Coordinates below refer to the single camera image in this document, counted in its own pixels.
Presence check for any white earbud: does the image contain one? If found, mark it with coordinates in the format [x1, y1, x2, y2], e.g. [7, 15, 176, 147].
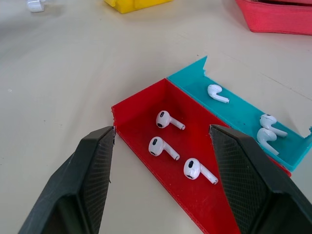
[183, 157, 219, 185]
[256, 128, 280, 156]
[148, 136, 180, 161]
[259, 113, 288, 137]
[156, 110, 186, 131]
[207, 84, 230, 104]

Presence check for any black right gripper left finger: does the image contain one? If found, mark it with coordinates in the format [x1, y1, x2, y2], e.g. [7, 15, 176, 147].
[18, 126, 116, 234]

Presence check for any red plastic tray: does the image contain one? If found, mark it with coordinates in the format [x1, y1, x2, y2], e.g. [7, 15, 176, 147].
[111, 78, 292, 234]

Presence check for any teal plastic tray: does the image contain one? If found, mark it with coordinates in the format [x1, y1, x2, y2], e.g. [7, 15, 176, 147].
[166, 55, 312, 171]

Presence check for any pink fabric pouch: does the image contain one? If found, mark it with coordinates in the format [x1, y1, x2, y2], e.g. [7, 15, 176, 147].
[235, 0, 312, 36]

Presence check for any yellow plastic bin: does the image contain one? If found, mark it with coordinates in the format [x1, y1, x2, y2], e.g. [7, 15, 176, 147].
[103, 0, 173, 14]

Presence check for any white earbud case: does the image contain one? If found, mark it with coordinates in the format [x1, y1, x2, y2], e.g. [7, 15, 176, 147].
[26, 0, 46, 13]

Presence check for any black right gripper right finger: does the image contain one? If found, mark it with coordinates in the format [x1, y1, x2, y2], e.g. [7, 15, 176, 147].
[209, 124, 312, 234]

